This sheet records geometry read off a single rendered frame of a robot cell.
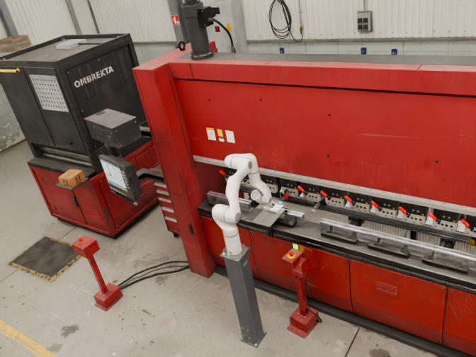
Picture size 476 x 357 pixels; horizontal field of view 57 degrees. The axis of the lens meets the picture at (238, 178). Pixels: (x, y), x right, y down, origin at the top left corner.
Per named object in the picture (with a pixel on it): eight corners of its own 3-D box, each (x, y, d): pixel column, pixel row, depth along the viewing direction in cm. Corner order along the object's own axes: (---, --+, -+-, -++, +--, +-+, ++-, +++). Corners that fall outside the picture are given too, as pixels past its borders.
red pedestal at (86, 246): (93, 305, 464) (66, 244, 422) (111, 290, 480) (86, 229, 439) (105, 312, 452) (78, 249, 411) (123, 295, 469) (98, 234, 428)
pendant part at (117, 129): (112, 197, 431) (82, 117, 389) (132, 185, 444) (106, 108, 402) (140, 213, 397) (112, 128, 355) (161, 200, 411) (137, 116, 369)
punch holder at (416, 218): (402, 221, 315) (403, 202, 307) (406, 214, 321) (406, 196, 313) (424, 226, 307) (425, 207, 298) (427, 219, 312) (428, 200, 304)
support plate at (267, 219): (251, 222, 376) (251, 222, 375) (268, 206, 393) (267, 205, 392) (269, 227, 365) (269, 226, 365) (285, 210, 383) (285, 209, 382)
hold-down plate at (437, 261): (421, 262, 319) (421, 259, 317) (423, 258, 322) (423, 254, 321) (467, 274, 302) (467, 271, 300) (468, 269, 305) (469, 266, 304)
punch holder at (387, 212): (375, 215, 326) (375, 197, 318) (379, 209, 332) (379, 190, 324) (395, 219, 318) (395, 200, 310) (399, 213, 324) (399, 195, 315)
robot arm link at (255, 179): (268, 169, 342) (274, 200, 358) (251, 166, 351) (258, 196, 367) (262, 176, 336) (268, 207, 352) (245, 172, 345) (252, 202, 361)
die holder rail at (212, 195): (208, 201, 438) (206, 193, 433) (212, 198, 442) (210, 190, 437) (249, 212, 410) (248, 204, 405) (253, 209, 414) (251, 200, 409)
